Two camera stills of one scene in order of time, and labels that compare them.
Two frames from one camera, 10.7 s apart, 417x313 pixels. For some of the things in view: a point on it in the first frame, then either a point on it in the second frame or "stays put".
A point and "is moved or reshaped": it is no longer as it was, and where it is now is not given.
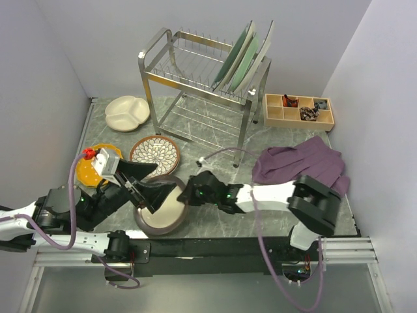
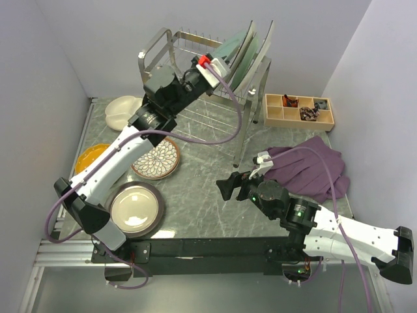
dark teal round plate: x=229 y=60 is moved or reshaped
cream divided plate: x=126 y=113 stays put
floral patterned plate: x=156 y=149 stays put
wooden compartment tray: x=298 y=113 stays put
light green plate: x=244 y=65 stays put
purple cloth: x=315 y=158 stays put
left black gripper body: x=115 y=195 → x=191 y=88
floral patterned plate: x=166 y=157 stays put
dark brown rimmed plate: x=171 y=215 is moved or reshaped
